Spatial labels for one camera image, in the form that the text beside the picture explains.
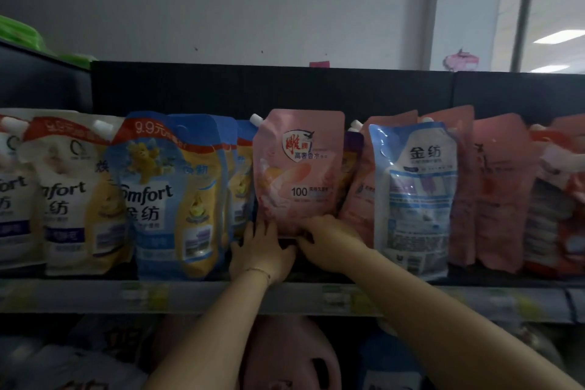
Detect person's right hand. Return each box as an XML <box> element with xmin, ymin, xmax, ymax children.
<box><xmin>296</xmin><ymin>214</ymin><xmax>372</xmax><ymax>274</ymax></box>

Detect white refill pouch red lettering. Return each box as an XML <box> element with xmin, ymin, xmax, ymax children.
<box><xmin>68</xmin><ymin>316</ymin><xmax>152</xmax><ymax>350</ymax></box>
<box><xmin>25</xmin><ymin>342</ymin><xmax>148</xmax><ymax>390</ymax></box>

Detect purple Comfort pouch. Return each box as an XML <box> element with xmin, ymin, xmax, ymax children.
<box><xmin>341</xmin><ymin>129</ymin><xmax>366</xmax><ymax>213</ymax></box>

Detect thin chain bracelet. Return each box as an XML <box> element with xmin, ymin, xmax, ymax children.
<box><xmin>241</xmin><ymin>267</ymin><xmax>274</xmax><ymax>286</ymax></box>

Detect blue detergent jug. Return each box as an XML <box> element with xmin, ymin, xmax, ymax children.
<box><xmin>360</xmin><ymin>329</ymin><xmax>422</xmax><ymax>390</ymax></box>

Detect person's right forearm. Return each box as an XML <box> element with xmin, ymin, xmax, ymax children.
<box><xmin>354</xmin><ymin>247</ymin><xmax>584</xmax><ymax>390</ymax></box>

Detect flat green pack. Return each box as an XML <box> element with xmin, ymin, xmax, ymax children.
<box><xmin>0</xmin><ymin>15</ymin><xmax>52</xmax><ymax>55</ymax></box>
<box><xmin>58</xmin><ymin>54</ymin><xmax>100</xmax><ymax>69</ymax></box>

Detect grey vertical pole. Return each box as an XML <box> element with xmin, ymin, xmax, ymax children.
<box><xmin>511</xmin><ymin>0</ymin><xmax>540</xmax><ymax>73</ymax></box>

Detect person's left hand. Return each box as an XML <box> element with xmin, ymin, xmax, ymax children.
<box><xmin>228</xmin><ymin>220</ymin><xmax>298</xmax><ymax>285</ymax></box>

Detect white detergent jug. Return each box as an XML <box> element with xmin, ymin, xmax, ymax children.
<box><xmin>511</xmin><ymin>323</ymin><xmax>566</xmax><ymax>372</ymax></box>

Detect person's left forearm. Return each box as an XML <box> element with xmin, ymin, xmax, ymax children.
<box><xmin>146</xmin><ymin>269</ymin><xmax>273</xmax><ymax>390</ymax></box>

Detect dark metal shelf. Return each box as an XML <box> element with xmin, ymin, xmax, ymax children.
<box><xmin>0</xmin><ymin>40</ymin><xmax>585</xmax><ymax>390</ymax></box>

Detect pink bagged item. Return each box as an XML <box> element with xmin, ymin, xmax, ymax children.
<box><xmin>444</xmin><ymin>49</ymin><xmax>481</xmax><ymax>72</ymax></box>

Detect orange OMO detergent pouches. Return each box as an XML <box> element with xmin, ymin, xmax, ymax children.
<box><xmin>522</xmin><ymin>124</ymin><xmax>585</xmax><ymax>277</ymax></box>

